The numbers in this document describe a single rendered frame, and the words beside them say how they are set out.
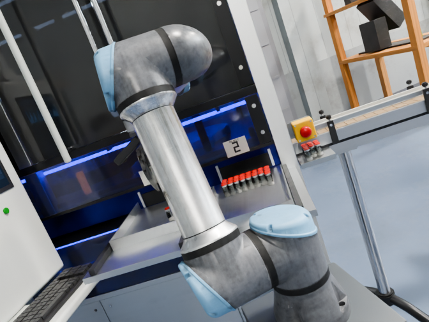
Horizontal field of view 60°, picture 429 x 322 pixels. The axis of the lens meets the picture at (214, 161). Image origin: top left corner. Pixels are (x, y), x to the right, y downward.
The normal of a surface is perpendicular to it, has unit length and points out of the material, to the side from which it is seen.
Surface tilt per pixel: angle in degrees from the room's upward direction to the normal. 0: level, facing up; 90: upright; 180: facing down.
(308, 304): 72
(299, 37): 90
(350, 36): 90
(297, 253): 88
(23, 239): 90
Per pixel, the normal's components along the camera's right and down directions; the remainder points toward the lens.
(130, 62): 0.18, -0.14
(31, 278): 0.92, -0.28
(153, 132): -0.18, 0.01
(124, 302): -0.07, 0.27
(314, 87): 0.22, 0.16
